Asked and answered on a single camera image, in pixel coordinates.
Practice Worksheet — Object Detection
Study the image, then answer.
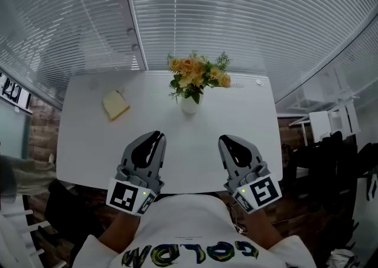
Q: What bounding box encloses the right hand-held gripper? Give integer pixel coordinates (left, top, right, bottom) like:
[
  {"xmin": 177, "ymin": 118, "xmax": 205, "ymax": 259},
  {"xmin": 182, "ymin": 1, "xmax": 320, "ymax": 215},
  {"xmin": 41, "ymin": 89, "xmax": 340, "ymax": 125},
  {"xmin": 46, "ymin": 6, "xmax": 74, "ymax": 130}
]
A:
[{"xmin": 218, "ymin": 135, "xmax": 282, "ymax": 214}]

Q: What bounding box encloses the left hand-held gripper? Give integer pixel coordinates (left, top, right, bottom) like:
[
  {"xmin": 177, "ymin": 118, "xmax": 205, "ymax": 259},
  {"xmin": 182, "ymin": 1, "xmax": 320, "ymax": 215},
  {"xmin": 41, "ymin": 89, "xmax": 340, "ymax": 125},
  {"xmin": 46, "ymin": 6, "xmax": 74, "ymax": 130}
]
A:
[{"xmin": 105, "ymin": 131, "xmax": 167, "ymax": 217}]

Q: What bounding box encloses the white vase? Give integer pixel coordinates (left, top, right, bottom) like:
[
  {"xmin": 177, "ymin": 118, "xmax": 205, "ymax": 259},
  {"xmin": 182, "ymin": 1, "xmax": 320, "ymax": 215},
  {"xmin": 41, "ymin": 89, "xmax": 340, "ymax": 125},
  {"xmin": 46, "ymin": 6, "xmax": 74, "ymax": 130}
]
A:
[{"xmin": 180, "ymin": 92, "xmax": 204, "ymax": 115}]

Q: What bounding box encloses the yellow flowers bouquet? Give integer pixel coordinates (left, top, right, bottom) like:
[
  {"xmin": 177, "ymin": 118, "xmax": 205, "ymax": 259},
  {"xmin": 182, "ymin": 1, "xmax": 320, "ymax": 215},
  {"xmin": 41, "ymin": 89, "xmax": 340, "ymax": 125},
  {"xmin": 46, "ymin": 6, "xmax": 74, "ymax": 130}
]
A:
[{"xmin": 167, "ymin": 50, "xmax": 233, "ymax": 104}]

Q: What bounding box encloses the person's left forearm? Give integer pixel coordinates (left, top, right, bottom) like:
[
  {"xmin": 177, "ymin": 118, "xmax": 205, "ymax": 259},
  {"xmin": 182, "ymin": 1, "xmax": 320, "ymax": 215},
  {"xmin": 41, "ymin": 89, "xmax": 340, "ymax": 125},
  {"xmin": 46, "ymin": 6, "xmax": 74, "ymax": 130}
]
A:
[{"xmin": 99, "ymin": 212, "xmax": 141, "ymax": 254}]

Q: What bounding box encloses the person's right forearm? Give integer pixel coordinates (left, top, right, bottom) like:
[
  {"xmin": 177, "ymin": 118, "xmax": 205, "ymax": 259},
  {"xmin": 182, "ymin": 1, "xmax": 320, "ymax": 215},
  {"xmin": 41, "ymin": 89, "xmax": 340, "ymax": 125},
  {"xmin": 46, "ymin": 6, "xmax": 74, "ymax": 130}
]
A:
[{"xmin": 243, "ymin": 206, "xmax": 286, "ymax": 251}]

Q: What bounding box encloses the black office chair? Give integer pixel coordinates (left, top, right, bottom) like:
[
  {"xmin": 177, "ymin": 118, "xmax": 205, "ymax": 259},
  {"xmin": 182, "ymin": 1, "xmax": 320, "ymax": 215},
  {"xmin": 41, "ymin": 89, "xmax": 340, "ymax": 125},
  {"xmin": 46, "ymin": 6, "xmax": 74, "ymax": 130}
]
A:
[
  {"xmin": 280, "ymin": 130, "xmax": 358, "ymax": 202},
  {"xmin": 351, "ymin": 142, "xmax": 378, "ymax": 194},
  {"xmin": 44, "ymin": 181, "xmax": 105, "ymax": 247}
]

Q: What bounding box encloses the person's white printed t-shirt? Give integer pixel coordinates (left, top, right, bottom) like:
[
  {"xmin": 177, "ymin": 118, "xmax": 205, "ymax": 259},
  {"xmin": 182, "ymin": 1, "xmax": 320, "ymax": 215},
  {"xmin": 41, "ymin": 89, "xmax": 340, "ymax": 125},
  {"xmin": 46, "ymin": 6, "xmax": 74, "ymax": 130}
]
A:
[{"xmin": 72, "ymin": 192, "xmax": 317, "ymax": 268}]

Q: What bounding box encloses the white side table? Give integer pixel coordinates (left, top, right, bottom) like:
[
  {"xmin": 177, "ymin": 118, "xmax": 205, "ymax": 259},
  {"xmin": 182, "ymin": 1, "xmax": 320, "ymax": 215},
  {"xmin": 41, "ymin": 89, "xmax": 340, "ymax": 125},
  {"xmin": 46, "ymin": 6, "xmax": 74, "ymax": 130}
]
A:
[{"xmin": 289, "ymin": 104, "xmax": 361, "ymax": 144}]

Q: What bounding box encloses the white striped bag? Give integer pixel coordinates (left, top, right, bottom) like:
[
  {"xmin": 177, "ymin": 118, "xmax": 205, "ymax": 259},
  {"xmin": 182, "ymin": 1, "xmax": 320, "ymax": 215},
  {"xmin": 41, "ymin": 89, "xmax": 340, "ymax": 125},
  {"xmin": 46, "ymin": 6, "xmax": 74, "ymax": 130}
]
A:
[{"xmin": 327, "ymin": 248, "xmax": 361, "ymax": 268}]

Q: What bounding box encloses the white slatted rack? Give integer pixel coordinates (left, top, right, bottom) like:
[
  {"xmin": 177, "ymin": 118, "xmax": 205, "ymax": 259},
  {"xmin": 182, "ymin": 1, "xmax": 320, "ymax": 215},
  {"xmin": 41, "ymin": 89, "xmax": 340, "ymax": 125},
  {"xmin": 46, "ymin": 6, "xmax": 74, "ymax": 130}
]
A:
[{"xmin": 0, "ymin": 209, "xmax": 67, "ymax": 268}]

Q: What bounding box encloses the thin black cable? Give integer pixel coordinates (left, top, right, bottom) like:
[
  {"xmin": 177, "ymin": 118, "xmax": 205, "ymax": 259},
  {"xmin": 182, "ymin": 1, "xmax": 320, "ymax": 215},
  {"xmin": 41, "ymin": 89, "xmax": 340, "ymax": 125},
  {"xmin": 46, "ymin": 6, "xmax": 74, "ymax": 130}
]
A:
[{"xmin": 227, "ymin": 203, "xmax": 249, "ymax": 235}]

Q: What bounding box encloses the black and white wall picture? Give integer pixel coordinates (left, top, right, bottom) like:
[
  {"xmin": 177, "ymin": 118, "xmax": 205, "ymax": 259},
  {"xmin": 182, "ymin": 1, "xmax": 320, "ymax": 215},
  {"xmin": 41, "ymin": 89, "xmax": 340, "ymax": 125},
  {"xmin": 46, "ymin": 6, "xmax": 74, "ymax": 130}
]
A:
[{"xmin": 0, "ymin": 71, "xmax": 33, "ymax": 114}]

